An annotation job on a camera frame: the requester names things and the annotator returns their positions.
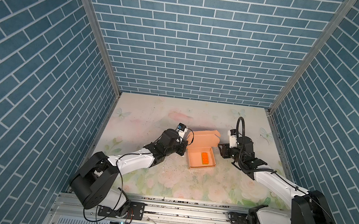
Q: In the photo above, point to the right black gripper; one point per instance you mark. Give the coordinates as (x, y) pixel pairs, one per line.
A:
(224, 149)

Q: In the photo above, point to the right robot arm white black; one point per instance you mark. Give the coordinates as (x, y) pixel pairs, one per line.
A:
(303, 206)

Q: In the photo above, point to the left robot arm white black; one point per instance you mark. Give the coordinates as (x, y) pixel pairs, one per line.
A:
(99, 182)

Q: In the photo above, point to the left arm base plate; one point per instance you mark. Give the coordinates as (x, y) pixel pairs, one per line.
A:
(134, 210)

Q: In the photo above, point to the aluminium front rail frame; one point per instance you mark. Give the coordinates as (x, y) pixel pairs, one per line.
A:
(184, 217)

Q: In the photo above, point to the pink cardboard paper box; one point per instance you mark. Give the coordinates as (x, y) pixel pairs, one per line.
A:
(202, 141)

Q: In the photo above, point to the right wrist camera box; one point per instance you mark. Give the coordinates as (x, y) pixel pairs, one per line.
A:
(233, 134)

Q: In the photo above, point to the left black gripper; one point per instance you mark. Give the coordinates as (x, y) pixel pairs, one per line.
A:
(183, 144)

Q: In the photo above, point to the small orange tag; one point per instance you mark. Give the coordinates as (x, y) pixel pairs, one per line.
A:
(205, 158)

